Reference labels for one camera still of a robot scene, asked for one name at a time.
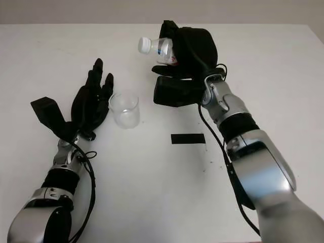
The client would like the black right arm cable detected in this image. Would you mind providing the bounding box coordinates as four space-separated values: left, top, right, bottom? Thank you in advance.
198 102 262 238

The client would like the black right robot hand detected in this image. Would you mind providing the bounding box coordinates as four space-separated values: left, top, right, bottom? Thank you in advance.
151 20 219 80

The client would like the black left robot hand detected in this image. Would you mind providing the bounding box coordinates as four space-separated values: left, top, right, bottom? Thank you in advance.
70 58 115 139

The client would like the clear plastic water bottle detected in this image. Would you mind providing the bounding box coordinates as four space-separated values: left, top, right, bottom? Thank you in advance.
137 36 179 67

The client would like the clear plastic cup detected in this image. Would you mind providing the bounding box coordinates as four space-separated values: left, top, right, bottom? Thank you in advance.
108 93 141 129

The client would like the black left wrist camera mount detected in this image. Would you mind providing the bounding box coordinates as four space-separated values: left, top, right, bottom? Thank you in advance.
30 96 76 139

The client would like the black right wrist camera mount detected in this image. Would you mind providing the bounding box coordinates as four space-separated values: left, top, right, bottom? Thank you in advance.
153 75 205 109

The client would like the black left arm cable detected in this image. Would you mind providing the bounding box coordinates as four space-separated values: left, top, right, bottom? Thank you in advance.
67 140 98 243

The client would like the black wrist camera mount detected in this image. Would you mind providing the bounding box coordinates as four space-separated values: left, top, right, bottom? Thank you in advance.
30 96 76 139
153 75 205 109

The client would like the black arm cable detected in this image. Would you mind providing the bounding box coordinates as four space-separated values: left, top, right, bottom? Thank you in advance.
67 140 98 243
198 102 262 238

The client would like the black tape strip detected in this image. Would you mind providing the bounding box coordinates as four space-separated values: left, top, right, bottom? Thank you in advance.
171 133 206 146

